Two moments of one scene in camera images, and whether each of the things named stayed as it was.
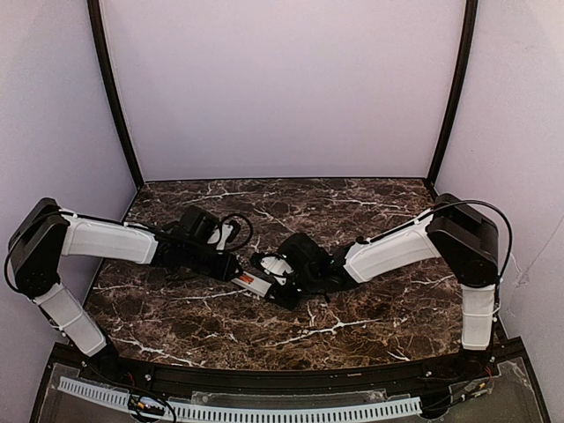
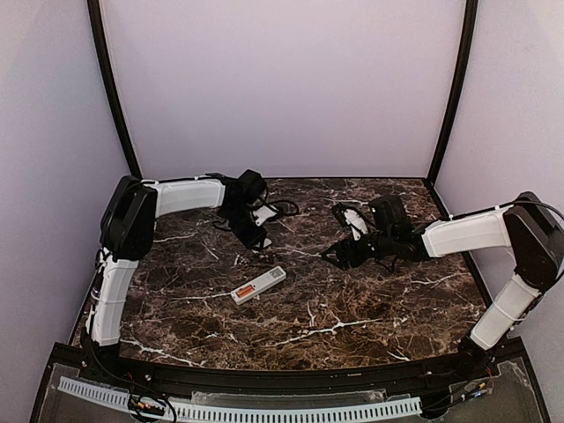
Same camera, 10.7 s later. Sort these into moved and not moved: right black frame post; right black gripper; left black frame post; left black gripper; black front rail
Moved: right black gripper; left black gripper
Not moved: right black frame post; black front rail; left black frame post
